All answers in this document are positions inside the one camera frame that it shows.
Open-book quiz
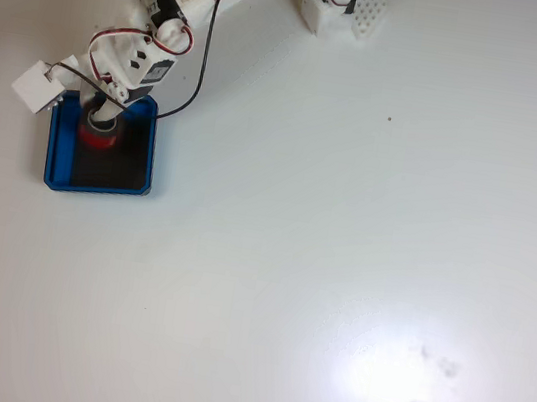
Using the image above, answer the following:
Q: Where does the red tape roll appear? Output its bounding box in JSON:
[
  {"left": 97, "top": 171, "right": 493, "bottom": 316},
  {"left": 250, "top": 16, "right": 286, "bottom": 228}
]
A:
[{"left": 74, "top": 103, "right": 124, "bottom": 156}]

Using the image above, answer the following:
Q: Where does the blue square box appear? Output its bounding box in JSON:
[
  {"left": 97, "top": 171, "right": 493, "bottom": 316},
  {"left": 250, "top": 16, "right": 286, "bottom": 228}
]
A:
[{"left": 39, "top": 80, "right": 167, "bottom": 206}]

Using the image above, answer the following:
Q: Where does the white camera box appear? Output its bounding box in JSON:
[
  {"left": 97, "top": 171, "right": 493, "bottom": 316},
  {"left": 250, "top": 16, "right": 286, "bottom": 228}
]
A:
[{"left": 6, "top": 56, "right": 70, "bottom": 121}]

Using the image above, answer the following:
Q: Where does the red and white servo cable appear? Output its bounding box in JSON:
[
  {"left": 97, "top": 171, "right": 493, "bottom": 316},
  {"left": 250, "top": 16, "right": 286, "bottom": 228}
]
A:
[{"left": 88, "top": 11, "right": 197, "bottom": 67}]

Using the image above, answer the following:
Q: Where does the white perforated base plate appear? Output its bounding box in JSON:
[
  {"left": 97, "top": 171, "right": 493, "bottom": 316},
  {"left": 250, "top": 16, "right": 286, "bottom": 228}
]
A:
[{"left": 346, "top": 0, "right": 392, "bottom": 45}]

